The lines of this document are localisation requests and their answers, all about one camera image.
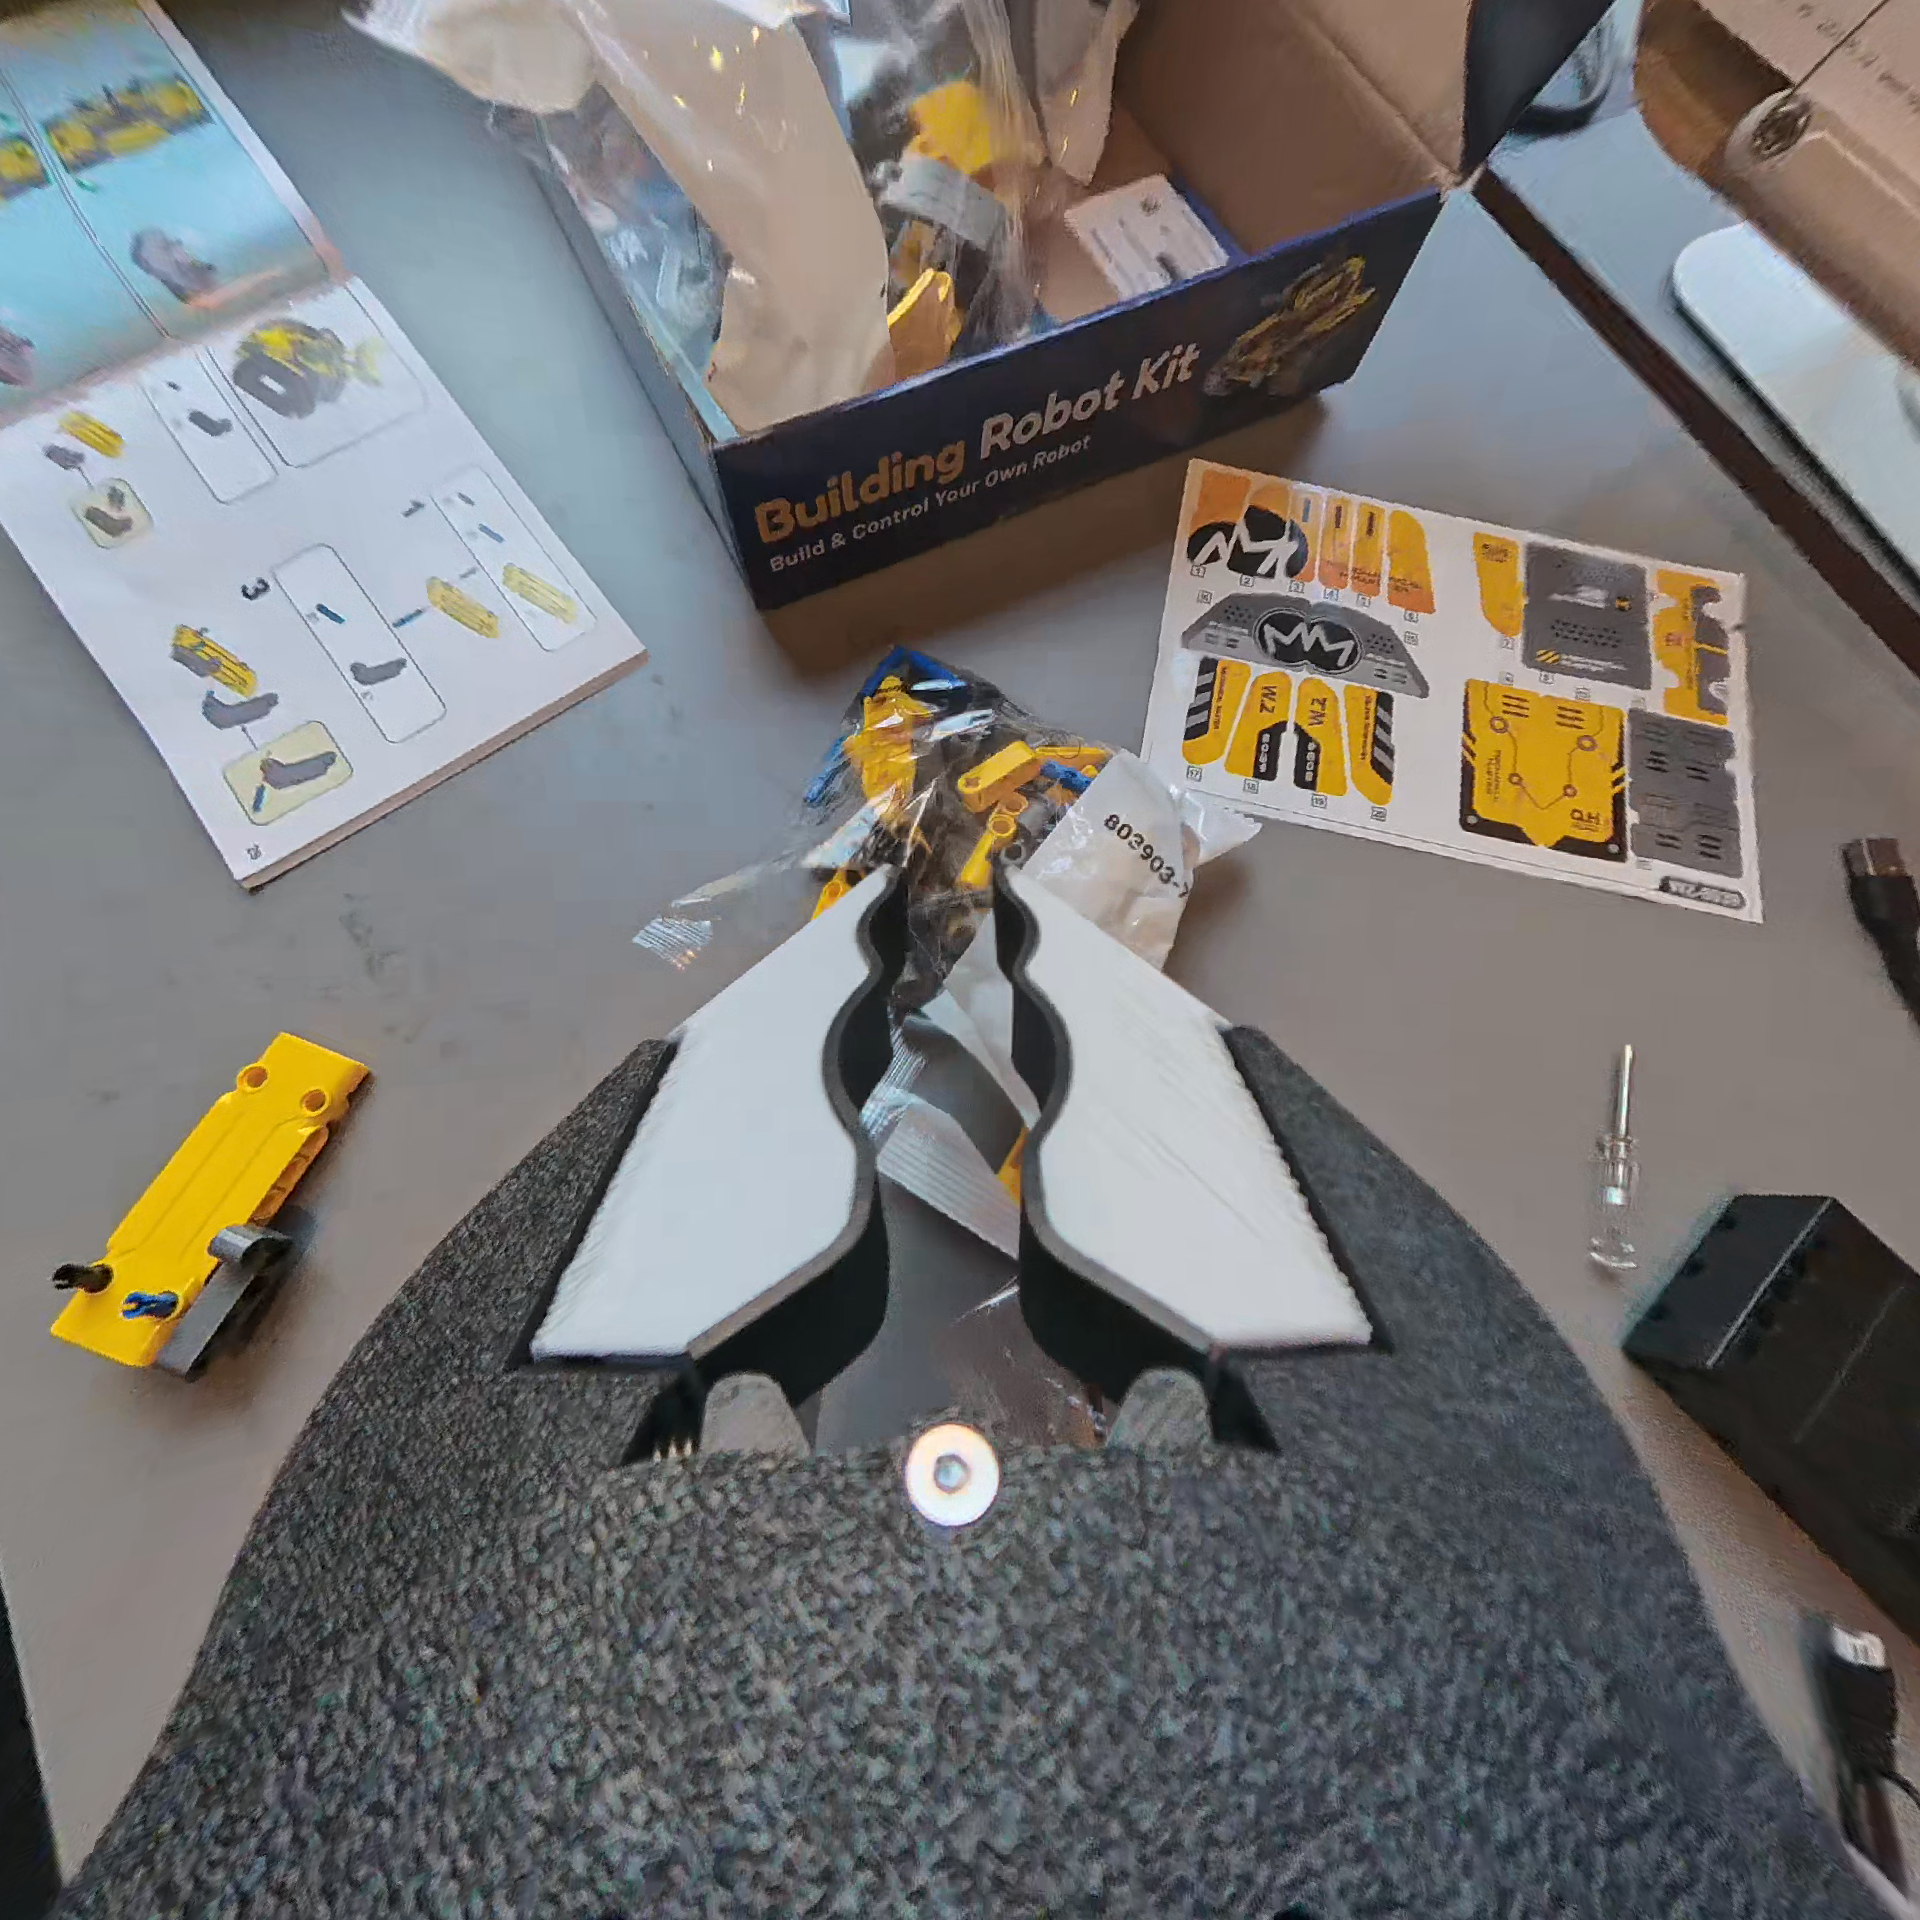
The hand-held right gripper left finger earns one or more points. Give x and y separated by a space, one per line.
737 1171

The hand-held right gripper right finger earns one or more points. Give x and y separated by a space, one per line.
1186 1186

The bag of yellow blue parts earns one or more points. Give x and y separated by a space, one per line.
962 780

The yellow beam panel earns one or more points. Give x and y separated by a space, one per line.
210 1186

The grey angled connector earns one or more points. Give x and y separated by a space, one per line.
210 1325

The black pin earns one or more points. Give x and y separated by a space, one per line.
80 1279

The blue cardboard kit box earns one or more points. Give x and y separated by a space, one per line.
1049 436

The white clear plastic bag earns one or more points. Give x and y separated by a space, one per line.
750 226

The large clear bag yellow parts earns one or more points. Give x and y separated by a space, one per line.
944 136

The grey desk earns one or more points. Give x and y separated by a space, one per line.
495 931

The yellow grey sticker sheet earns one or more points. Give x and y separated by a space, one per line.
1498 705

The blue pin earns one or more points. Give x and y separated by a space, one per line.
151 1299

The small black box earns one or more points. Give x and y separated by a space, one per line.
1785 1351

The white instruction booklet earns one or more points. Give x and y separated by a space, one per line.
376 597

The white printed label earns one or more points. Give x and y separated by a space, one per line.
1147 232

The white stand base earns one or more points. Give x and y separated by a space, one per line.
1799 361

